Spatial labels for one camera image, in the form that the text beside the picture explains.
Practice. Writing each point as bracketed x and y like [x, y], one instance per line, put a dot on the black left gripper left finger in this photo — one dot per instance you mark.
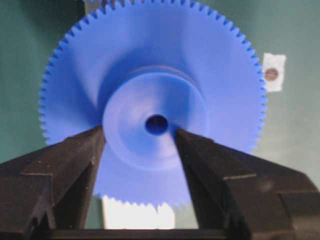
[50, 189]

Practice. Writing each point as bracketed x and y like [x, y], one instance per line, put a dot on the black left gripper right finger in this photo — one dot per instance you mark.
[253, 198]

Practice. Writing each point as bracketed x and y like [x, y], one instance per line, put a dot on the small blue plastic gear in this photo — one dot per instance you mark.
[142, 70]

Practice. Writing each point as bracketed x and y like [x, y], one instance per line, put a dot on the white tape marker with dot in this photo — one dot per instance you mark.
[274, 68]

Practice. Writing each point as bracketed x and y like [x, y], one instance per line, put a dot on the silver aluminium extrusion rail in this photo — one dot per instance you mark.
[119, 215]

